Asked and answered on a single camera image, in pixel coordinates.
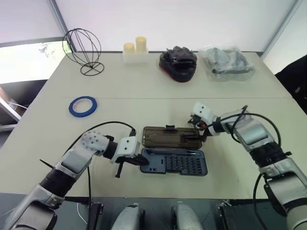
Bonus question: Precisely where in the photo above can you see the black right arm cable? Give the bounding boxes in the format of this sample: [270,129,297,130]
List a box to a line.
[224,104,283,230]

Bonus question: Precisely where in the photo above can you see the short yellow cylinder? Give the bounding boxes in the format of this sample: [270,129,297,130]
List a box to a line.
[123,42,136,55]

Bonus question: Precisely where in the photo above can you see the black chair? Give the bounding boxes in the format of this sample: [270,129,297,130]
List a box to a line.
[274,54,307,107]

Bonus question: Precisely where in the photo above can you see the grey window frame post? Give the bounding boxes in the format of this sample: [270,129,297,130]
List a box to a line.
[260,0,299,58]
[48,0,78,53]

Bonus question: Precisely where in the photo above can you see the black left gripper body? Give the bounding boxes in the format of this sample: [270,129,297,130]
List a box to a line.
[115,154,142,166]

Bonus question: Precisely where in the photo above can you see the dark screwdriver bit case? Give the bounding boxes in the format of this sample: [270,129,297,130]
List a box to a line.
[139,124,208,177]

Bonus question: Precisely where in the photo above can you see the blue tape roll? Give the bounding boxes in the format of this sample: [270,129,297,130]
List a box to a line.
[68,96,99,118]

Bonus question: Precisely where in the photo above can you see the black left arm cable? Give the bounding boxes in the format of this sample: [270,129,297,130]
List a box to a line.
[68,121,137,209]

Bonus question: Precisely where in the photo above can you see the tall yellow cylinder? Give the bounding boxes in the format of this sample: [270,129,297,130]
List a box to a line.
[135,36,147,52]

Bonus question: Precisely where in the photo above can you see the grey metal shelf frame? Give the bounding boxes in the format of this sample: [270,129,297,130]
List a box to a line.
[0,78,49,133]

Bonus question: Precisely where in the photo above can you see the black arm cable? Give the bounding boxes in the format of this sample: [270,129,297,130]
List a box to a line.
[224,104,283,230]
[68,121,137,209]

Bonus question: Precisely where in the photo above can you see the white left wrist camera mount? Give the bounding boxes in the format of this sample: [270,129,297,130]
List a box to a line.
[110,137,141,164]

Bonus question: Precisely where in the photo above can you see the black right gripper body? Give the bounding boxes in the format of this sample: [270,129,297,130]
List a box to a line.
[188,114,208,131]

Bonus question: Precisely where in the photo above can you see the black metal bracket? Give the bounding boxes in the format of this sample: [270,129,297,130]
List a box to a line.
[86,201,105,230]
[217,200,235,230]

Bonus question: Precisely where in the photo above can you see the black wire head stand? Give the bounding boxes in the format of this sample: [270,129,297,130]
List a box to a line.
[62,28,105,76]

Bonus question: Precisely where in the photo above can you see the thin white cable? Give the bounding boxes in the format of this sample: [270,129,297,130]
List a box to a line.
[76,203,88,225]

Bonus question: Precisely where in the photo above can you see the white translucent plastic box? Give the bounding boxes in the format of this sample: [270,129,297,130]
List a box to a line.
[123,49,149,64]

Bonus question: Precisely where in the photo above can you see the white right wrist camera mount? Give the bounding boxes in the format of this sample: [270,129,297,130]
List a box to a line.
[190,102,217,128]

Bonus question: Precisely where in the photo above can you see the black and red bag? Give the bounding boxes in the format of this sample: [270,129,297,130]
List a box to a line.
[159,45,199,83]

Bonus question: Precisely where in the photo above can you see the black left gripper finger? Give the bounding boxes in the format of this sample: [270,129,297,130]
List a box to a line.
[115,161,126,179]
[131,154,150,167]

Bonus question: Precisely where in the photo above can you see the silver rounded robot leg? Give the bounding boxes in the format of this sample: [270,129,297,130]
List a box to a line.
[111,203,146,230]
[170,200,203,230]

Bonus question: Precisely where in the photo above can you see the clear plastic bag grey items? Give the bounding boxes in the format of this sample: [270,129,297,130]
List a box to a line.
[198,44,256,82]

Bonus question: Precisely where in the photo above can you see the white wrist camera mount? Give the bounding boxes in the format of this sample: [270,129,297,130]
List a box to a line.
[110,137,141,164]
[190,102,217,128]

